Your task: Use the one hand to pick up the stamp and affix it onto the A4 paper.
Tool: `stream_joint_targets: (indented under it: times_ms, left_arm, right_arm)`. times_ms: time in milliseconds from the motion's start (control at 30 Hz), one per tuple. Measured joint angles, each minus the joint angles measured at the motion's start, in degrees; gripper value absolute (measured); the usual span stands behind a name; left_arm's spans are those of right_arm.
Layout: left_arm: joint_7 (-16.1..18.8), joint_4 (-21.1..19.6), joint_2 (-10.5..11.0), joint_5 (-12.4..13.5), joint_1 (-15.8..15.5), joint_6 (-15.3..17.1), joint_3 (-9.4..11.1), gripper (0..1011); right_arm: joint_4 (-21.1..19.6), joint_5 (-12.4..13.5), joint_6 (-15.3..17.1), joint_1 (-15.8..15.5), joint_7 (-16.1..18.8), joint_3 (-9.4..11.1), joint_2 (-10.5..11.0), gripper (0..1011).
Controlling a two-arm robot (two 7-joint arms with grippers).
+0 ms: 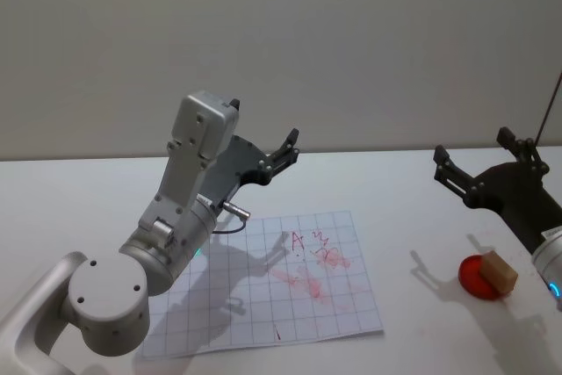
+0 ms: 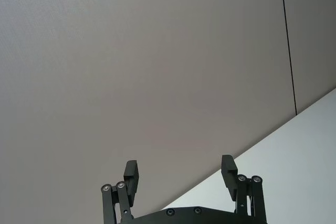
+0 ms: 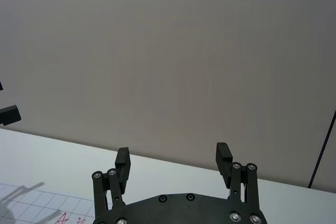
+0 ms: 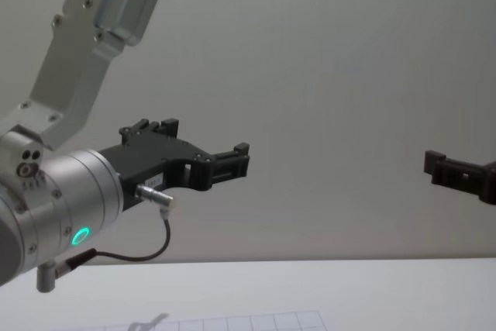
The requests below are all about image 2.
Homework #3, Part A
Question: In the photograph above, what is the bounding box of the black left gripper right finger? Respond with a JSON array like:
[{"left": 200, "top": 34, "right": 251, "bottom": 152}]
[{"left": 220, "top": 154, "right": 268, "bottom": 224}]

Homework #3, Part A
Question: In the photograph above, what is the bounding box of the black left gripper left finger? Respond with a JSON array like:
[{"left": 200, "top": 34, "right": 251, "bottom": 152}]
[{"left": 100, "top": 159, "right": 140, "bottom": 224}]

